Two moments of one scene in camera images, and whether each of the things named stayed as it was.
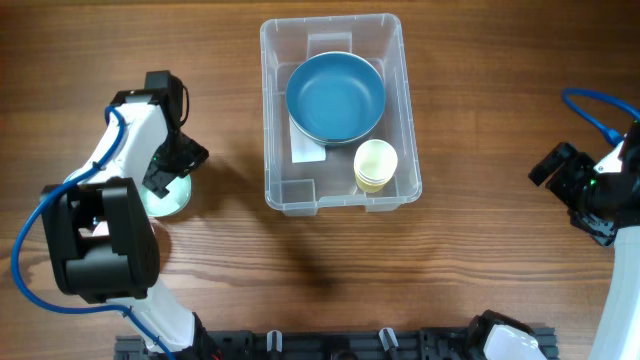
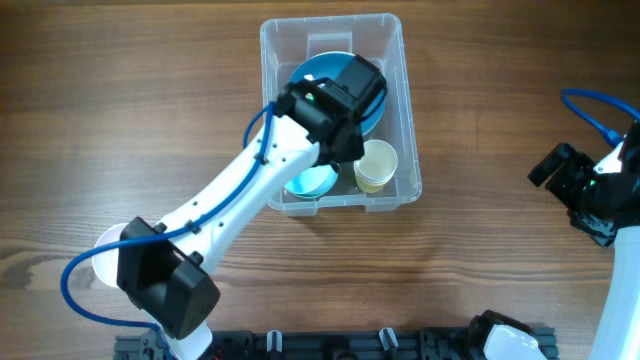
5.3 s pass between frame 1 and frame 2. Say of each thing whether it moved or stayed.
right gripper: stayed
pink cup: stayed
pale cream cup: stayed
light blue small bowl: moved
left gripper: moved
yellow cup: stayed
